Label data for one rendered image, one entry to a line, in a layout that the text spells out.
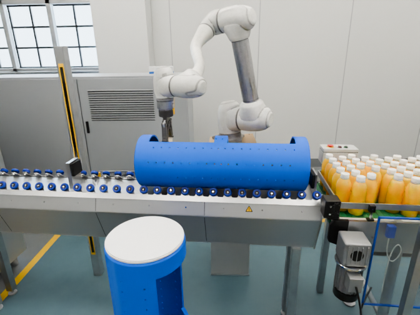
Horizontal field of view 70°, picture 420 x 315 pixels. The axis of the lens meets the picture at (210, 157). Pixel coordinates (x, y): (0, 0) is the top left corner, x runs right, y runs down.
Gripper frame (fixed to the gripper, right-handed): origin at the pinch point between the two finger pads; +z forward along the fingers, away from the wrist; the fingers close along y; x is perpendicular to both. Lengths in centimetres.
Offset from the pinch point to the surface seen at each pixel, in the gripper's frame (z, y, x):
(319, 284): 111, 27, -96
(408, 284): 51, -37, -113
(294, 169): 7, -14, -65
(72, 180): 19, -5, 56
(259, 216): 33, -14, -49
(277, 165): 5, -14, -57
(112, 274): 21, -75, 2
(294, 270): 70, -10, -70
